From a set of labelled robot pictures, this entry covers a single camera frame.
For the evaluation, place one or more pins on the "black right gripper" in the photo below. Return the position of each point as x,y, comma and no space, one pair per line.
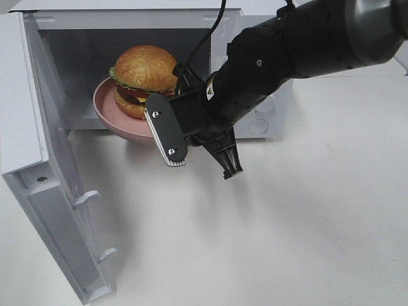
256,67

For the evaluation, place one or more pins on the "burger with sesame-free bun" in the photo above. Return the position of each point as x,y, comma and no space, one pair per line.
139,72

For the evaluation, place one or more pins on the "pink round plate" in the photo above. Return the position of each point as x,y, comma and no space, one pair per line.
116,121

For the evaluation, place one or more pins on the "white microwave door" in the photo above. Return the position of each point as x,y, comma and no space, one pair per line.
37,161

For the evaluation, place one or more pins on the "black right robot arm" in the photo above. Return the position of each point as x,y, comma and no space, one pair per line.
310,40

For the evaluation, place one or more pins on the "round white door button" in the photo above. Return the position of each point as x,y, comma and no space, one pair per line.
258,126

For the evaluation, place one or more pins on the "lower white microwave knob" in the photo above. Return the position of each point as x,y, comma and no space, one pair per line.
268,105

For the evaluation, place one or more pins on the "white microwave oven body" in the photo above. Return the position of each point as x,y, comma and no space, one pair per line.
83,39

